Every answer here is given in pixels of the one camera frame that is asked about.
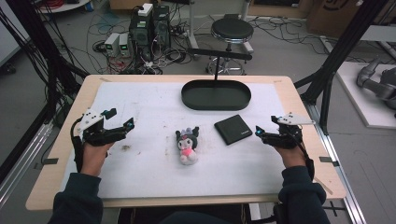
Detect black metal frame post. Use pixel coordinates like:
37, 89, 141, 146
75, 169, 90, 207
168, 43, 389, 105
293, 0, 390, 135

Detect person's left hand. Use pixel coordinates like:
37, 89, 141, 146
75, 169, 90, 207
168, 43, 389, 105
81, 142, 115, 177

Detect slim black computer tower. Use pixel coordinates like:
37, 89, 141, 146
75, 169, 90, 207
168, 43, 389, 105
152, 5, 172, 51

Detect black tape strip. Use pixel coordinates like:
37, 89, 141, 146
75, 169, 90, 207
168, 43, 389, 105
318, 156, 341, 168
33, 157, 60, 171

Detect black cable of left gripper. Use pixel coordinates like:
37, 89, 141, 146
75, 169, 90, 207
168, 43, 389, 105
70, 118, 86, 174

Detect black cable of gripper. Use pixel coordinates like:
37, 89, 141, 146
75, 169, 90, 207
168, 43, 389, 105
297, 136, 316, 183
70, 118, 86, 174

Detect person's right hand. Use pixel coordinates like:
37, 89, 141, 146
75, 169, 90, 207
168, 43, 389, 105
274, 145, 308, 171

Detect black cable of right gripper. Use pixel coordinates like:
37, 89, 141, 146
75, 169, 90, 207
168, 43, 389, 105
297, 136, 316, 183

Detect flat black square case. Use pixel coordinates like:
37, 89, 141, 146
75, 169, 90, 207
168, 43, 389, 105
213, 114, 254, 147

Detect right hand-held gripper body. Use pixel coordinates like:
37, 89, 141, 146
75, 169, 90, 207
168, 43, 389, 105
262, 112, 316, 149

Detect brown cardboard box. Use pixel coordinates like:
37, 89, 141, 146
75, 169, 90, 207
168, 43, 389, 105
305, 0, 363, 39

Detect aluminium rail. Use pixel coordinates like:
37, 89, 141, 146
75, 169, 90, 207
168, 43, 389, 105
305, 102, 369, 224
0, 121, 54, 208

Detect large black computer tower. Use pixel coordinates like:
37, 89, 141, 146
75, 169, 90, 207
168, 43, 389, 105
128, 12, 154, 61

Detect tangle of floor cables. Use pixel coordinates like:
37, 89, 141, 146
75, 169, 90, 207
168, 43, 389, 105
87, 12, 195, 76

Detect white box on tower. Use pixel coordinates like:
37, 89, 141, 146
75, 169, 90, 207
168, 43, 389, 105
137, 3, 154, 18

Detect white foam mat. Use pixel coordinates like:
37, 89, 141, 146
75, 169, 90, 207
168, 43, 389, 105
60, 81, 289, 200

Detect black oval tray with T-bar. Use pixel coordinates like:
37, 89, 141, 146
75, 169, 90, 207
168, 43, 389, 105
180, 48, 253, 112

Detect grey power supply unit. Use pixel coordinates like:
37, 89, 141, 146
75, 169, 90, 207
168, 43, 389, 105
119, 32, 131, 58
104, 32, 121, 58

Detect person's dark torso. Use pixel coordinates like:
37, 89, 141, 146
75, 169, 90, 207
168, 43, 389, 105
158, 210, 233, 224

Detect white table leg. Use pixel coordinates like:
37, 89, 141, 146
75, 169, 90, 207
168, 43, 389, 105
186, 0, 202, 60

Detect white floor platform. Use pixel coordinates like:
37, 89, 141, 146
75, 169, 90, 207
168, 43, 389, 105
335, 61, 396, 131

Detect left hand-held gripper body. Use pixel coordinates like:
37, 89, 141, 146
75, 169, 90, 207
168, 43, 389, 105
77, 108, 129, 147

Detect black floor cables by stool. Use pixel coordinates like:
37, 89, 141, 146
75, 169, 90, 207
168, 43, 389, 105
251, 15, 332, 56

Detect black round stool chrome base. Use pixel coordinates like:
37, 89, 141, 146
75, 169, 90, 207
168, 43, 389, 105
205, 18, 255, 77

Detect black-eared plush toy pink dress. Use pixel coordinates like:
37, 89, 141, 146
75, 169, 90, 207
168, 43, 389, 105
175, 126, 200, 166

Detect black metal frame with cables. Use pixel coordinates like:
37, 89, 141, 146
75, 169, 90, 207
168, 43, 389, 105
0, 0, 90, 125

